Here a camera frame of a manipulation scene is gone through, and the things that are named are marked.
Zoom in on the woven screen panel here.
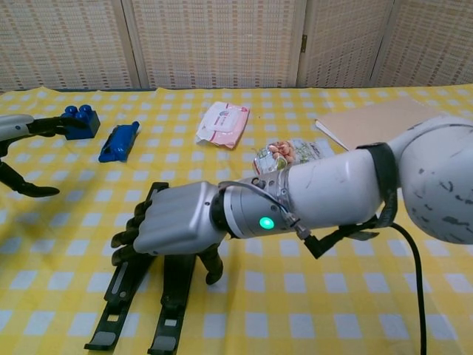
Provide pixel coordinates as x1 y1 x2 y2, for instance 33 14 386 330
121 0 307 89
0 0 131 92
297 0 396 89
371 0 473 88

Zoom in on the blue toy building block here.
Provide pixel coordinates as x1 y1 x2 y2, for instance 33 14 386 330
61 104 101 141

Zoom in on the yellow checkered tablecloth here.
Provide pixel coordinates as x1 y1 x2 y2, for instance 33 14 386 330
0 84 473 355

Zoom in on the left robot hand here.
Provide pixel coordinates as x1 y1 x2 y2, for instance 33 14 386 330
0 113 89 198

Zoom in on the peanut snack bag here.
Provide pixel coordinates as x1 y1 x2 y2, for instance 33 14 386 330
252 138 336 175

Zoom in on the blue snack packet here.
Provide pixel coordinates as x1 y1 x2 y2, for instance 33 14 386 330
98 121 142 163

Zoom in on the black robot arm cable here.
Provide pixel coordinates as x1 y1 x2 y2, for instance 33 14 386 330
391 221 428 355

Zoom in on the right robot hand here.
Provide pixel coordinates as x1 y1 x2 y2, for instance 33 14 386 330
110 180 227 285

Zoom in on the pink wet wipes pack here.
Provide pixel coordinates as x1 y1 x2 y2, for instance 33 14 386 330
194 101 251 150

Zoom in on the tan paper pad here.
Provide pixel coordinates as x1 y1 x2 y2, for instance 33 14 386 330
314 97 454 152

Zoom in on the black folding laptop stand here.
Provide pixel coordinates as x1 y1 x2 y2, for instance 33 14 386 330
84 182 197 355

